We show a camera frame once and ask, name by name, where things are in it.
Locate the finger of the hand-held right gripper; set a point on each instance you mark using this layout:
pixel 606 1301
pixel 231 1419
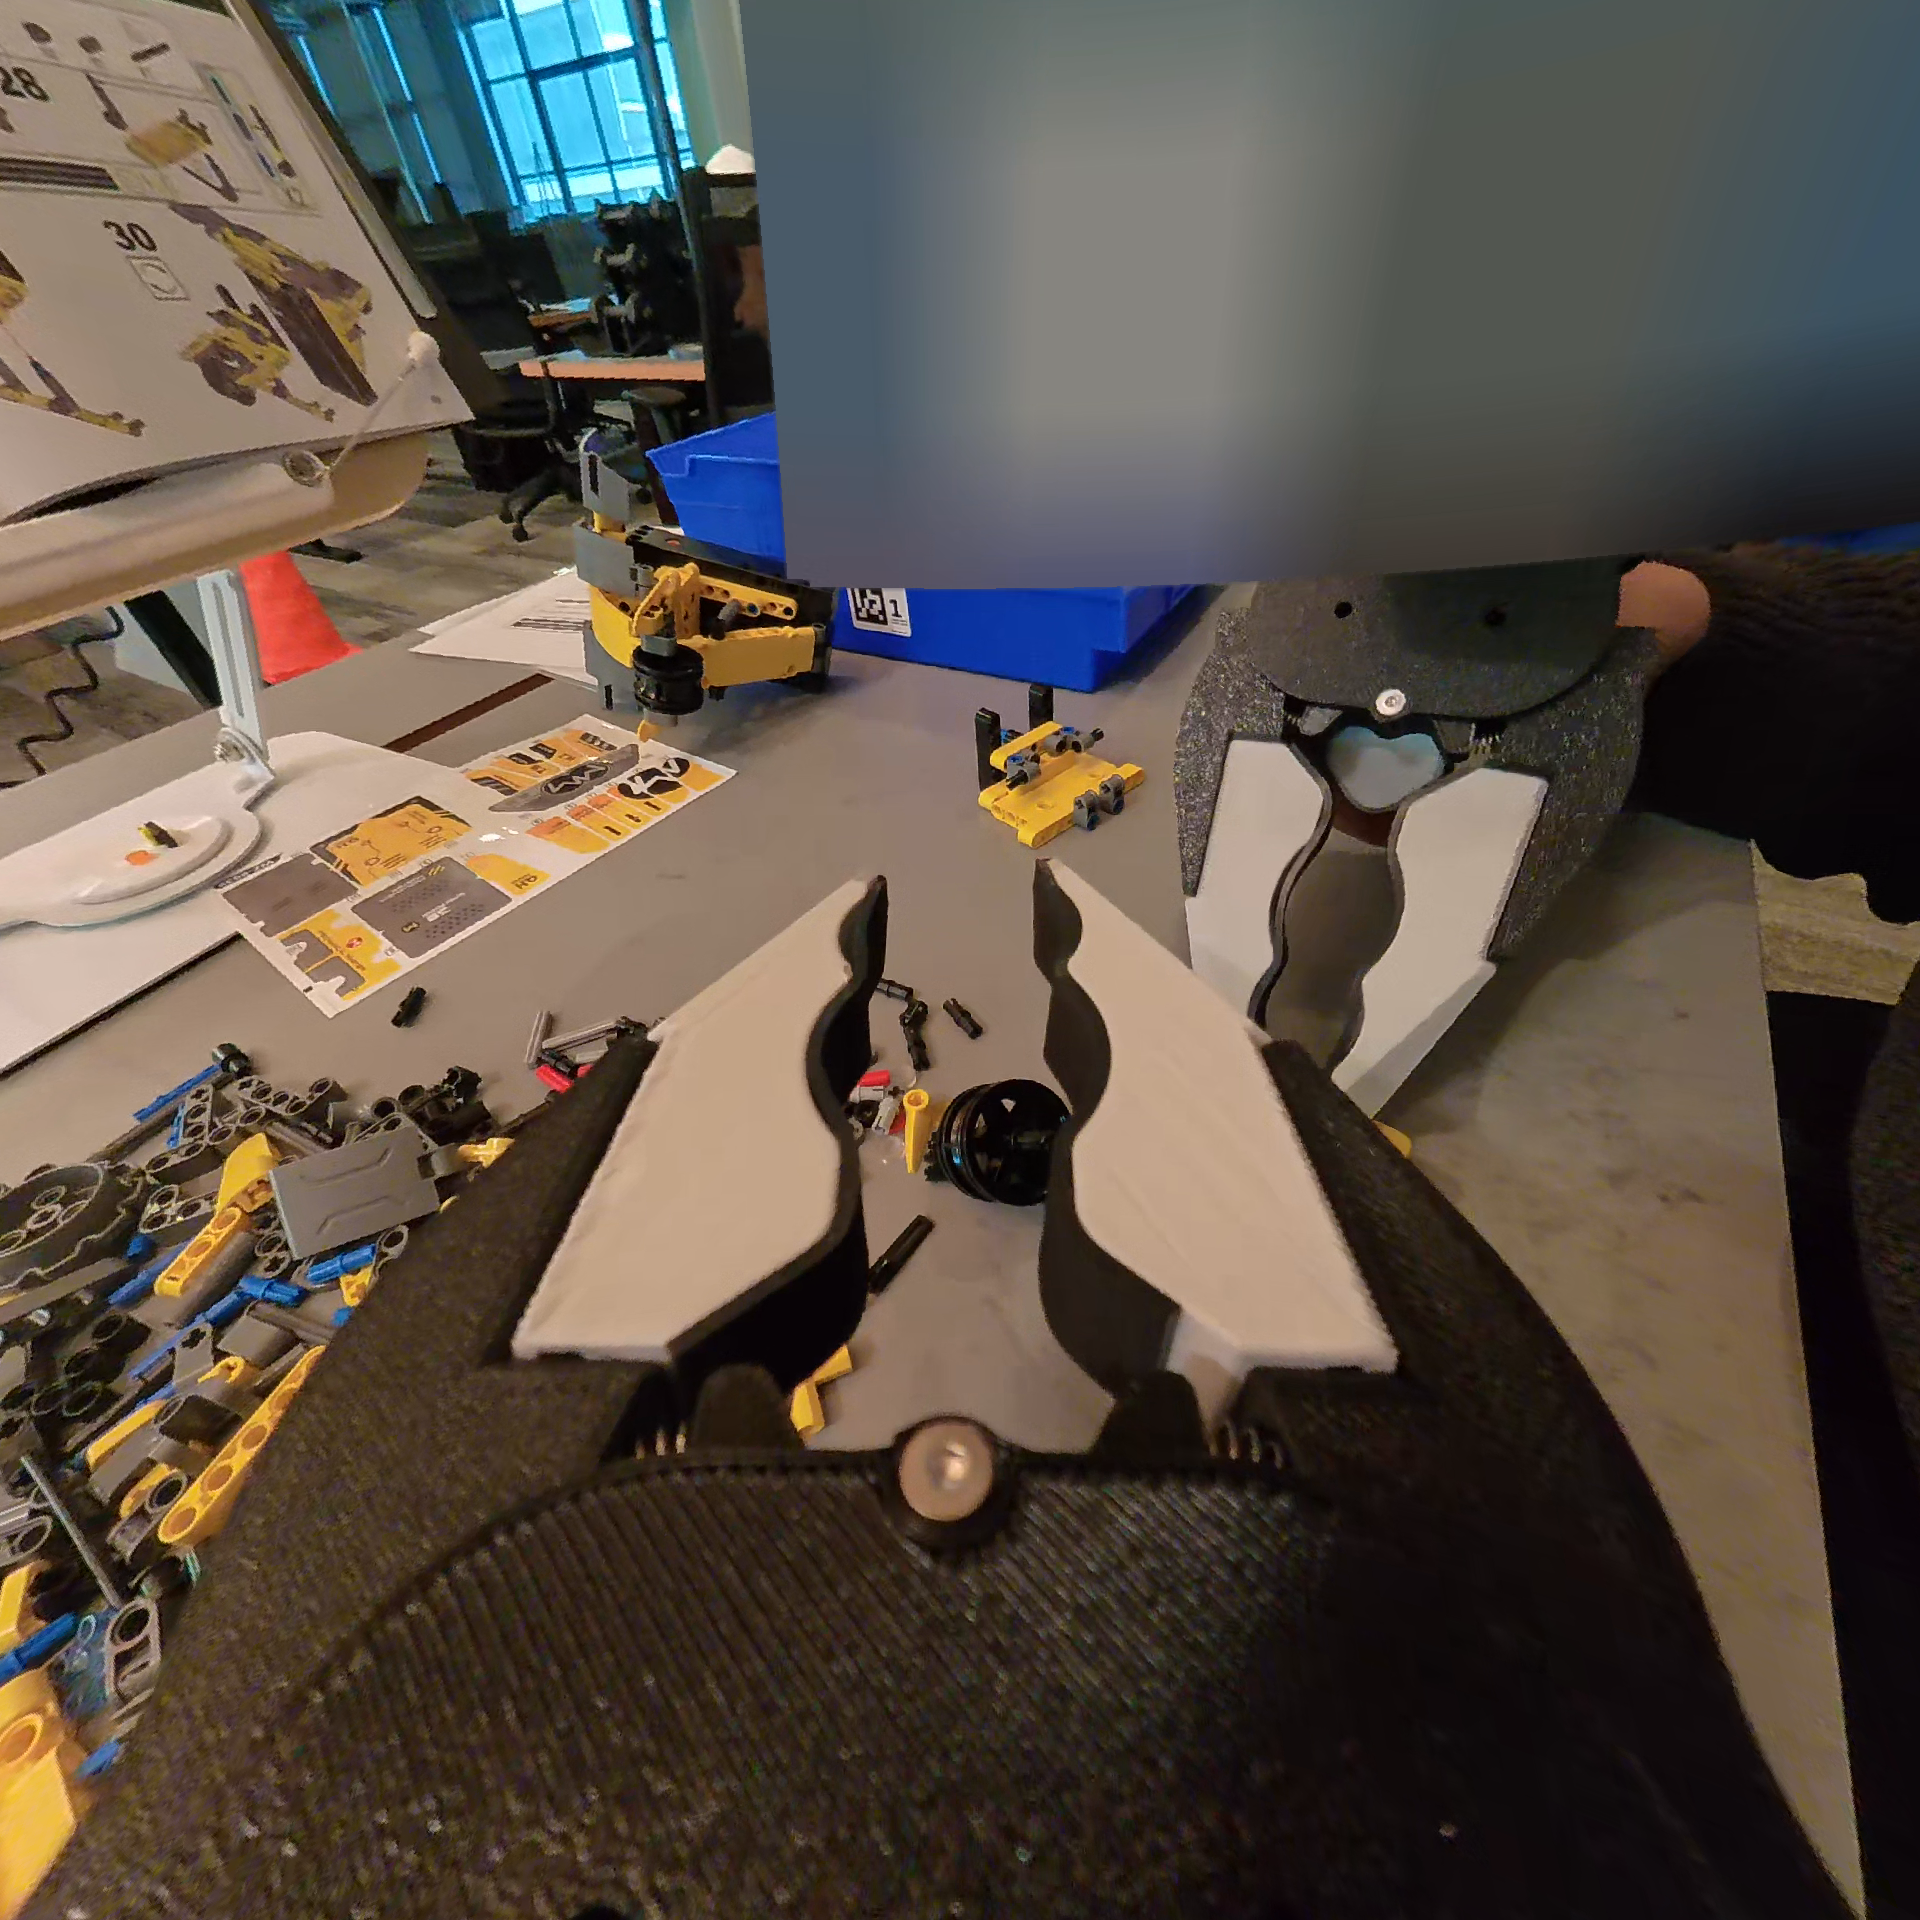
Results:
pixel 1462 885
pixel 1244 854

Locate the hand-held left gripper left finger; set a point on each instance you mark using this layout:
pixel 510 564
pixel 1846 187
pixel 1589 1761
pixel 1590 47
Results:
pixel 704 1170

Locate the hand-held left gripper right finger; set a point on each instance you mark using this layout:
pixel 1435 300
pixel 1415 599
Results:
pixel 1214 1185

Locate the black toy wheel hub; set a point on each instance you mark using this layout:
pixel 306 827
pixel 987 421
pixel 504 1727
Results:
pixel 999 1148

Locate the pile of plastic building pieces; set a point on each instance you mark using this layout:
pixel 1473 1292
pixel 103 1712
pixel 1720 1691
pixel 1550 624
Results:
pixel 194 1274

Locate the person's right forearm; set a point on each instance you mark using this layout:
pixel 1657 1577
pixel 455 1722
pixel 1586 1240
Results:
pixel 1801 691

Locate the person's right hand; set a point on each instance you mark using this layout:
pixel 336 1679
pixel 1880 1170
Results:
pixel 1669 603

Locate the small yellow block assembly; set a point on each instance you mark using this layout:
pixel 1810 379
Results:
pixel 1051 789

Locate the small yellow connector piece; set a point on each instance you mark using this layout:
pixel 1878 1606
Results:
pixel 915 1122

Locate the flat yellow piece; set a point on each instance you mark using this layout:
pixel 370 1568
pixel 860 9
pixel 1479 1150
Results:
pixel 818 1388

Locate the blue plastic bin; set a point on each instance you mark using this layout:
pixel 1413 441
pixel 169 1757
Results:
pixel 1021 631

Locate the yellow grey sticker sheet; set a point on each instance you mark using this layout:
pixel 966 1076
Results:
pixel 450 870

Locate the partly built yellow toy model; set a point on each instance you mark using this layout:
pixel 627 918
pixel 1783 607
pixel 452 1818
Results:
pixel 704 631

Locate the white paper sheet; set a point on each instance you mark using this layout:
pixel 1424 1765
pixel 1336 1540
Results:
pixel 105 975
pixel 494 631

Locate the small yellow black piece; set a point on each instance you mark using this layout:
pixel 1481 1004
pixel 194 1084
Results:
pixel 152 837

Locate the orange traffic cone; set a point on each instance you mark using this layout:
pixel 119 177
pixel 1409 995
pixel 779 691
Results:
pixel 293 614

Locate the black office chair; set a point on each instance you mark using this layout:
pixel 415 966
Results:
pixel 519 450

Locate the wooden desk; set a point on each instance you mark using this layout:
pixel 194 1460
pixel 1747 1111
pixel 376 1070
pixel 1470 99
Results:
pixel 615 369

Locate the white book stand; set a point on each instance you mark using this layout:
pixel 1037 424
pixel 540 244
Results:
pixel 224 510

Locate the large window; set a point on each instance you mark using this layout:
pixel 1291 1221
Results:
pixel 571 91

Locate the building instruction booklet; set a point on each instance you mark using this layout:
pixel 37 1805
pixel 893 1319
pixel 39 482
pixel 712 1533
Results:
pixel 164 255

